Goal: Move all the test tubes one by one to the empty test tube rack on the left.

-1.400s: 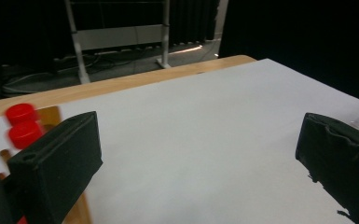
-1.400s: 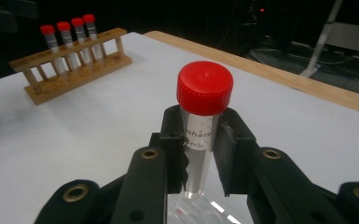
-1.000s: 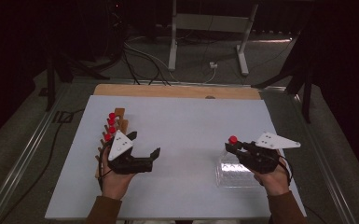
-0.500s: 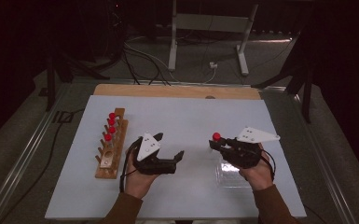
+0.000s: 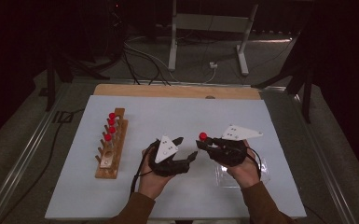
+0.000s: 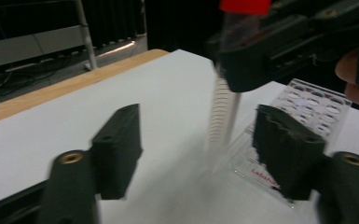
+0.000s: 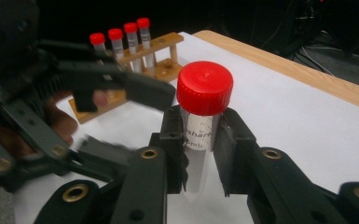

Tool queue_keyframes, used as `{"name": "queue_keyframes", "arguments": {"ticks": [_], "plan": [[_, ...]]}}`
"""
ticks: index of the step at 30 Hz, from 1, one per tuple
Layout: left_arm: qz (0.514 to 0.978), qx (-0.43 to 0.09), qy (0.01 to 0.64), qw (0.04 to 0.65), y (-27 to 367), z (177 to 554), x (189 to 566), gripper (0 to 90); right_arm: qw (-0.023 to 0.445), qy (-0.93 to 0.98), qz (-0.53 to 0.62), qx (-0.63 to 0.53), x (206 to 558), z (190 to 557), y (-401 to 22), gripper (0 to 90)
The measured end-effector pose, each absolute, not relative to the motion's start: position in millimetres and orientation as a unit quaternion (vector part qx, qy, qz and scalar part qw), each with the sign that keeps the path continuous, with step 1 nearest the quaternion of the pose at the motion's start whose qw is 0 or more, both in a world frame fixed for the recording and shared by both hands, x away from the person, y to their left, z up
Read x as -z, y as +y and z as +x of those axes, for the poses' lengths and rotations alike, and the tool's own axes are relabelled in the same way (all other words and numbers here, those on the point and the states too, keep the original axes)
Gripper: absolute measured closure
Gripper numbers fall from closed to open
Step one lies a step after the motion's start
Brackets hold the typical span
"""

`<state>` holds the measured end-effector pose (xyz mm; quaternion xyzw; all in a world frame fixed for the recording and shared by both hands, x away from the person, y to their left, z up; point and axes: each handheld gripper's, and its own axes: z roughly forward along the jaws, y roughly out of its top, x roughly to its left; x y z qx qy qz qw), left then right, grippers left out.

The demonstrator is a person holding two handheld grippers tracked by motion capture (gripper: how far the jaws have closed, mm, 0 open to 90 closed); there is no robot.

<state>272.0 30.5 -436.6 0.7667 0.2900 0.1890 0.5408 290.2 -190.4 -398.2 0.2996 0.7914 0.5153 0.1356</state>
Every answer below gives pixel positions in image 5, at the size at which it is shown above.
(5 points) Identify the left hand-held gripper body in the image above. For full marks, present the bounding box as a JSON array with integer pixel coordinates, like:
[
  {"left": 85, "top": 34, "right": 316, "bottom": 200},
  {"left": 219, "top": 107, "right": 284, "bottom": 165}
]
[{"left": 148, "top": 134, "right": 191, "bottom": 178}]

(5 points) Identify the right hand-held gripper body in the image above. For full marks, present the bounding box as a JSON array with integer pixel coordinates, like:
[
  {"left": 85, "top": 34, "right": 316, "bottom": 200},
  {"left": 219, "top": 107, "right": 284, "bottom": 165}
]
[{"left": 209, "top": 124, "right": 264, "bottom": 168}]

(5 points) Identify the clear plastic tray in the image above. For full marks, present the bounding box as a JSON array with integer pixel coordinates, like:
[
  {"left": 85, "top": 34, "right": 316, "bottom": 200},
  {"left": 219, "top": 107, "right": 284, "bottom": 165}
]
[{"left": 214, "top": 162, "right": 271, "bottom": 189}]

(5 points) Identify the wooden test tube rack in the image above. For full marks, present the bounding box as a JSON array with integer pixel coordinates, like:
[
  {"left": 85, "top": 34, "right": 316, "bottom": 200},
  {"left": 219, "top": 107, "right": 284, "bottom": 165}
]
[{"left": 94, "top": 107, "right": 130, "bottom": 180}]

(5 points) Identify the person's left hand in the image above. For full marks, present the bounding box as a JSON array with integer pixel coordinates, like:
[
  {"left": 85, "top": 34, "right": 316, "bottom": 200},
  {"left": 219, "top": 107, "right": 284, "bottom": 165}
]
[{"left": 138, "top": 147, "right": 177, "bottom": 200}]

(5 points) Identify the person's right hand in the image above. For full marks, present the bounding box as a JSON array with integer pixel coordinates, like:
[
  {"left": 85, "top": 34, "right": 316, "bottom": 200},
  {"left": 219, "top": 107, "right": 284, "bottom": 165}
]
[{"left": 226, "top": 139, "right": 262, "bottom": 189}]

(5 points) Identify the white table mat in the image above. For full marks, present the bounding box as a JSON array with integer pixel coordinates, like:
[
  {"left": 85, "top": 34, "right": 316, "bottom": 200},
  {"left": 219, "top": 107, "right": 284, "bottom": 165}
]
[{"left": 45, "top": 94, "right": 308, "bottom": 220}]

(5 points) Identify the black tripod stand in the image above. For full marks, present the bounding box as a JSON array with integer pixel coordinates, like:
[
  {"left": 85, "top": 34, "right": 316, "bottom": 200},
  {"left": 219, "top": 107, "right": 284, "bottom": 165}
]
[
  {"left": 251, "top": 31, "right": 313, "bottom": 124},
  {"left": 45, "top": 52, "right": 111, "bottom": 112}
]

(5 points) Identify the white metal stand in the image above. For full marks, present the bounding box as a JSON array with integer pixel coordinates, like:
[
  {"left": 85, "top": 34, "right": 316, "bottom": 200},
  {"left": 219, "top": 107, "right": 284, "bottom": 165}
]
[{"left": 167, "top": 0, "right": 259, "bottom": 77}]

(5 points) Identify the right hand-held gripper cable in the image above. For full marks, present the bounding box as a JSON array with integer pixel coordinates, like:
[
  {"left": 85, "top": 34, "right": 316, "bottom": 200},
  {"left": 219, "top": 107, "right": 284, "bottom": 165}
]
[{"left": 243, "top": 145, "right": 263, "bottom": 182}]

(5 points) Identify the hand-held gripper cable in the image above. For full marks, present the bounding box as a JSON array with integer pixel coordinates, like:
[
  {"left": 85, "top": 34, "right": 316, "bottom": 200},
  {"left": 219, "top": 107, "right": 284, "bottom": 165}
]
[
  {"left": 243, "top": 145, "right": 263, "bottom": 182},
  {"left": 130, "top": 141, "right": 161, "bottom": 198}
]

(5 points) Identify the left hand-held gripper cable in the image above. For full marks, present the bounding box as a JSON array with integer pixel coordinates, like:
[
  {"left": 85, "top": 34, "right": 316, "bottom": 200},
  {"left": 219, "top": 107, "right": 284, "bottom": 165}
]
[{"left": 130, "top": 141, "right": 161, "bottom": 198}]

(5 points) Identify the white floor cable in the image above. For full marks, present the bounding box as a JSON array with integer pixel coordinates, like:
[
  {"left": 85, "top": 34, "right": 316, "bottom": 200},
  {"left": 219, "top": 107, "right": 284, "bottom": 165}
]
[{"left": 124, "top": 36, "right": 218, "bottom": 85}]

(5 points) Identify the bundle of black floor cables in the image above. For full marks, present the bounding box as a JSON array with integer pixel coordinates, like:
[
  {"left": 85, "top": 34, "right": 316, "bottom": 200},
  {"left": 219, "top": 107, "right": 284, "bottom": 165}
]
[{"left": 121, "top": 43, "right": 172, "bottom": 86}]

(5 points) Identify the long black floor cable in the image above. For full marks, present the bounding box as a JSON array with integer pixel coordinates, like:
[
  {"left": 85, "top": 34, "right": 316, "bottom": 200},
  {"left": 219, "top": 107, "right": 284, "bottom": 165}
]
[{"left": 0, "top": 108, "right": 86, "bottom": 224}]

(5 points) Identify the metal floor rail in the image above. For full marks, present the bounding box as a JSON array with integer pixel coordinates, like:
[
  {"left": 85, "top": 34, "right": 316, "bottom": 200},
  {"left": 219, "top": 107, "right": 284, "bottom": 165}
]
[
  {"left": 0, "top": 81, "right": 76, "bottom": 224},
  {"left": 290, "top": 91, "right": 359, "bottom": 224}
]

